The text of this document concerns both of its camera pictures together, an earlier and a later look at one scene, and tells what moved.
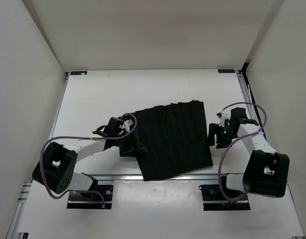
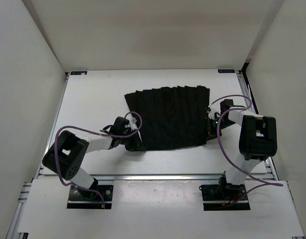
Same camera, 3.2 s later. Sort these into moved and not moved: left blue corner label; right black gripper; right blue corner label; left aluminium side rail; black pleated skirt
Moved: right black gripper; black pleated skirt
Not moved: right blue corner label; left aluminium side rail; left blue corner label
